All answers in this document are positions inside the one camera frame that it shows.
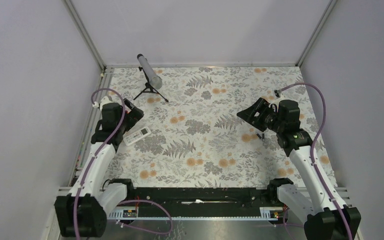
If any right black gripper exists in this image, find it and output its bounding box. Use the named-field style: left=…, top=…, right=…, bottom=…
left=236, top=97, right=284, bottom=134

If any white AC remote control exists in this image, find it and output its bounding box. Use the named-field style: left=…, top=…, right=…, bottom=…
left=123, top=127, right=152, bottom=146

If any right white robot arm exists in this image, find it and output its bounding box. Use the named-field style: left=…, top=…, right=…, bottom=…
left=236, top=98, right=361, bottom=240

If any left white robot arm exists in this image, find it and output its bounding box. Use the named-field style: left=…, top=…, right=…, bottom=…
left=54, top=97, right=144, bottom=240

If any grey microphone on tripod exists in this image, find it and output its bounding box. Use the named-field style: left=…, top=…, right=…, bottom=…
left=133, top=53, right=169, bottom=103

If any floral patterned table mat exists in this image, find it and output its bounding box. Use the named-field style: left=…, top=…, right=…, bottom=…
left=104, top=67, right=319, bottom=188

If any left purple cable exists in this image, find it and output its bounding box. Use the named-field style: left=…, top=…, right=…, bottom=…
left=72, top=88, right=127, bottom=240

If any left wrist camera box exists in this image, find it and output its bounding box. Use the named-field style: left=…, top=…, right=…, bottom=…
left=92, top=96, right=113, bottom=111

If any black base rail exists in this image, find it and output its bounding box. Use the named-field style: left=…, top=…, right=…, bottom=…
left=126, top=187, right=284, bottom=219

